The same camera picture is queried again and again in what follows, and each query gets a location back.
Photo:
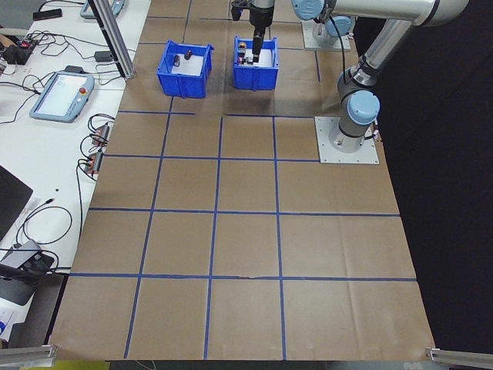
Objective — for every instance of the blue bin with push buttons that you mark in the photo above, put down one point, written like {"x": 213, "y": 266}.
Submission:
{"x": 256, "y": 79}

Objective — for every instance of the blue bin with batteries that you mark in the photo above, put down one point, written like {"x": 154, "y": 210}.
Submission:
{"x": 185, "y": 86}

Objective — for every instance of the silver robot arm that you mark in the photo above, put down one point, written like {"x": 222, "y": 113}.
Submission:
{"x": 362, "y": 108}
{"x": 339, "y": 26}

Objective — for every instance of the dark cylindrical battery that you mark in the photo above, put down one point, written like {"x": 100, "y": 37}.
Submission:
{"x": 176, "y": 60}
{"x": 188, "y": 54}

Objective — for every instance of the white box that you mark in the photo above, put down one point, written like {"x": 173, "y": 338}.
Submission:
{"x": 7, "y": 321}

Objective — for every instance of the white foam liner sheet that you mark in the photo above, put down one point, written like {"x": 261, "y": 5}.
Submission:
{"x": 268, "y": 58}
{"x": 194, "y": 67}

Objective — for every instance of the yellow push button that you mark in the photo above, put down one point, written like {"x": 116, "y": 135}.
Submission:
{"x": 242, "y": 46}

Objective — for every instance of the black power adapter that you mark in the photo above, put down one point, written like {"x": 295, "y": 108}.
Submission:
{"x": 75, "y": 69}
{"x": 104, "y": 57}

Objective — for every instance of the small orange black converter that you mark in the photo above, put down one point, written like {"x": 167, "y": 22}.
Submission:
{"x": 102, "y": 133}
{"x": 94, "y": 162}

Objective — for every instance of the grey blue teach pendant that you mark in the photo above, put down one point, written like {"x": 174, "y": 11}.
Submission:
{"x": 58, "y": 98}
{"x": 85, "y": 9}

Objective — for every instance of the black flat device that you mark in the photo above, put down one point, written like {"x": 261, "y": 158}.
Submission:
{"x": 48, "y": 14}

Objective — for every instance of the red circuit board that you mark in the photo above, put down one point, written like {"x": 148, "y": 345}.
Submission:
{"x": 26, "y": 43}

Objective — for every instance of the white desk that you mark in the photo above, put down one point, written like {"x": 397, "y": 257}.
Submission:
{"x": 46, "y": 154}

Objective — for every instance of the black laptop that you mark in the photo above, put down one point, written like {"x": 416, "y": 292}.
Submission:
{"x": 11, "y": 208}

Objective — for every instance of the grey usb hub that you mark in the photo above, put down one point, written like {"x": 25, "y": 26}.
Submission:
{"x": 23, "y": 254}

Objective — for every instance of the black stand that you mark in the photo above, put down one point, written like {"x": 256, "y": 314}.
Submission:
{"x": 15, "y": 287}

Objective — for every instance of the aluminium profile bar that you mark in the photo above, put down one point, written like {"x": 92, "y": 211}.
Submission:
{"x": 29, "y": 350}
{"x": 458, "y": 354}

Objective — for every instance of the black switch box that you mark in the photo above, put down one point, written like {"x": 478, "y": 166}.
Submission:
{"x": 242, "y": 58}

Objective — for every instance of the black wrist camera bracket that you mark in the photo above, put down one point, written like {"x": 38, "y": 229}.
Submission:
{"x": 237, "y": 9}

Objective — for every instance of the white square base plate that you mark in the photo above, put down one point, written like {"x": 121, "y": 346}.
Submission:
{"x": 308, "y": 42}
{"x": 327, "y": 154}

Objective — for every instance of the tall aluminium profile post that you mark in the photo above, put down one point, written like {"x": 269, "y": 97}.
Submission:
{"x": 115, "y": 42}

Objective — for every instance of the black frame cover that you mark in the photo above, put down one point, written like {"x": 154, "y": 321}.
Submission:
{"x": 443, "y": 192}

